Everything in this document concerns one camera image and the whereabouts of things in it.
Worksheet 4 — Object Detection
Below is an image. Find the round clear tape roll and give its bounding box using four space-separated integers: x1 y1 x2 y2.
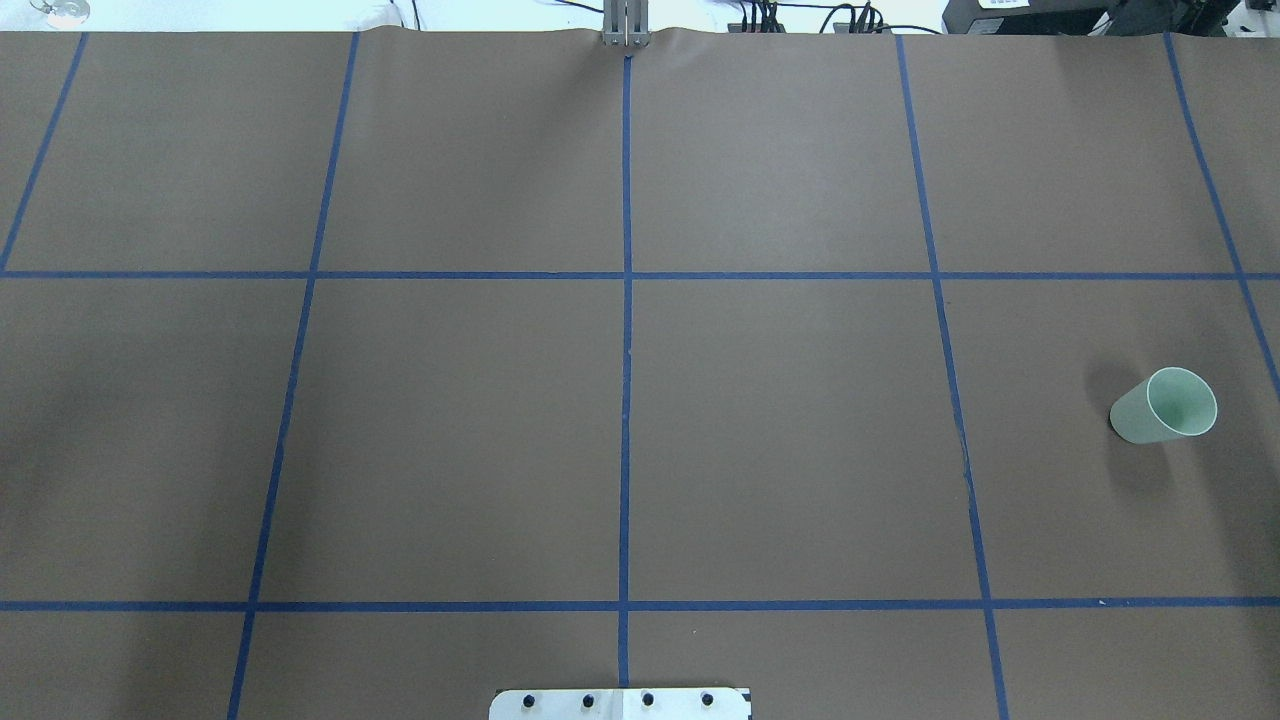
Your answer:
29 0 91 29

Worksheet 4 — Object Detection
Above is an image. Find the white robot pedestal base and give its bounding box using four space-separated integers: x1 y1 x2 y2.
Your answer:
488 687 753 719

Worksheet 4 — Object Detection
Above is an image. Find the aluminium frame post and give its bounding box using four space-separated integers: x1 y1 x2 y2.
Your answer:
602 0 652 47

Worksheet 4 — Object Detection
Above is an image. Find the black printer box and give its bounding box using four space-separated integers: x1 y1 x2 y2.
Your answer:
942 1 1240 37

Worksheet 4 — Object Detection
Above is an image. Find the brown paper table mat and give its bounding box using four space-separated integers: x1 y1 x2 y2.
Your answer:
3 27 1277 719

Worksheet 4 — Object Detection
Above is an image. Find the green plastic cup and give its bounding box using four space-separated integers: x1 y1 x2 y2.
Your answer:
1108 366 1219 445

